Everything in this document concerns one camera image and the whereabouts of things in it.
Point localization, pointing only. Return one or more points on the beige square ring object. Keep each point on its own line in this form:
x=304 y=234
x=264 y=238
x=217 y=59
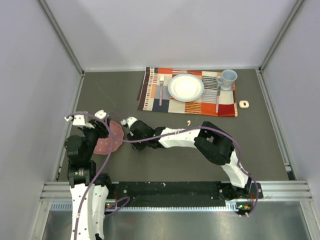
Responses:
x=243 y=104

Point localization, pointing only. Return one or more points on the grey cable duct rail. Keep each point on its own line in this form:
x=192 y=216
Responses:
x=65 y=206

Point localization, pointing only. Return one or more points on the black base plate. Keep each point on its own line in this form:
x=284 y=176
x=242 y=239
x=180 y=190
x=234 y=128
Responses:
x=181 y=194

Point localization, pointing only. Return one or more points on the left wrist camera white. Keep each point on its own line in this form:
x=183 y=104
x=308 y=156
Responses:
x=79 y=120

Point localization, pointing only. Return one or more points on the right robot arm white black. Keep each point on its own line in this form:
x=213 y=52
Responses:
x=213 y=143

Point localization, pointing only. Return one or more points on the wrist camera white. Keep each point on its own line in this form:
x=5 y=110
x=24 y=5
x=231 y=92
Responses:
x=127 y=123
x=79 y=120

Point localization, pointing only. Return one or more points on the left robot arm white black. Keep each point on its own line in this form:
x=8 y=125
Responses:
x=88 y=200

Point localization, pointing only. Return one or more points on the white round plate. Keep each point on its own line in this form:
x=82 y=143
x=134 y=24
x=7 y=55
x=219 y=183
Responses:
x=185 y=87

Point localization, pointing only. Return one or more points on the pink polka dot plate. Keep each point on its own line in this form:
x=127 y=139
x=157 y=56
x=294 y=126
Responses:
x=104 y=145

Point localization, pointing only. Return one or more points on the patterned orange placemat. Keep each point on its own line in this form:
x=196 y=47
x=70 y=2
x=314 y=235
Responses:
x=205 y=105

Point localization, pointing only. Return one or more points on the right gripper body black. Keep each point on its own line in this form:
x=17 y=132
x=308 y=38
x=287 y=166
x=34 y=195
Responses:
x=139 y=146

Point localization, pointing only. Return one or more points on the pink handled fork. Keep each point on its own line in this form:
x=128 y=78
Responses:
x=161 y=82

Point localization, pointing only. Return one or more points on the pink handled knife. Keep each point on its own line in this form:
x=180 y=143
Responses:
x=218 y=98

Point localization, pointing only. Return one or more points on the light blue mug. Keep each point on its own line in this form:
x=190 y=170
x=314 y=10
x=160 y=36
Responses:
x=227 y=78

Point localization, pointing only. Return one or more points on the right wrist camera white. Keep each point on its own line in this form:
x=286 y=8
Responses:
x=127 y=123

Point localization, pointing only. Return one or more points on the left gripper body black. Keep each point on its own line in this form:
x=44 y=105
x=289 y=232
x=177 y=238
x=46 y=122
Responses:
x=91 y=135

